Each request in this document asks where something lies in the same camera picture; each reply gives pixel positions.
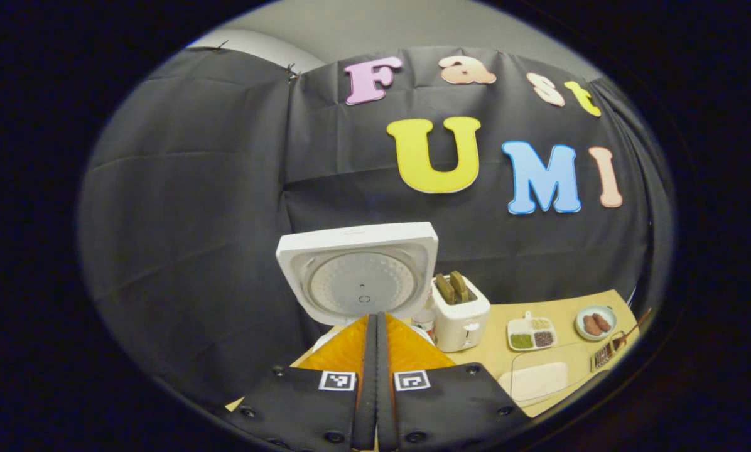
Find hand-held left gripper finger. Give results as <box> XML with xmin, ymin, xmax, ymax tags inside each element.
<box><xmin>377</xmin><ymin>312</ymin><xmax>530</xmax><ymax>452</ymax></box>
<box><xmin>225</xmin><ymin>314</ymin><xmax>378</xmax><ymax>452</ymax></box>

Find white rice cooker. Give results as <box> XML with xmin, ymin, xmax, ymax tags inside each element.
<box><xmin>276</xmin><ymin>222</ymin><xmax>440</xmax><ymax>352</ymax></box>

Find clear box of rice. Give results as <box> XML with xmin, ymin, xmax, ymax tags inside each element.
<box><xmin>499</xmin><ymin>342</ymin><xmax>593</xmax><ymax>402</ymax></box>

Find metal wire chopstick holder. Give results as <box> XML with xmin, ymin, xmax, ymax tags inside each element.
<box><xmin>590</xmin><ymin>331</ymin><xmax>627</xmax><ymax>372</ymax></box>

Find brown wooden spoon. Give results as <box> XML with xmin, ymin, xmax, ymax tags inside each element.
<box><xmin>614</xmin><ymin>308</ymin><xmax>652</xmax><ymax>346</ymax></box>

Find small red label jar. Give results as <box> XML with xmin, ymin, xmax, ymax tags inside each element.
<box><xmin>411</xmin><ymin>308</ymin><xmax>437</xmax><ymax>343</ymax></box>

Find white toaster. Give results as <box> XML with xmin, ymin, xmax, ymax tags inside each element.
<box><xmin>431</xmin><ymin>276</ymin><xmax>491</xmax><ymax>353</ymax></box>

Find white divided grain dish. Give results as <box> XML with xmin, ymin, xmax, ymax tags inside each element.
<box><xmin>507</xmin><ymin>312</ymin><xmax>558</xmax><ymax>352</ymax></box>

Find pale green plate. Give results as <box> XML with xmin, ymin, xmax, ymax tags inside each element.
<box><xmin>575</xmin><ymin>305</ymin><xmax>617</xmax><ymax>341</ymax></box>

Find black backdrop cloth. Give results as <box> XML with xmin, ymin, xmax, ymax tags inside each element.
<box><xmin>77</xmin><ymin>45</ymin><xmax>674</xmax><ymax>409</ymax></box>

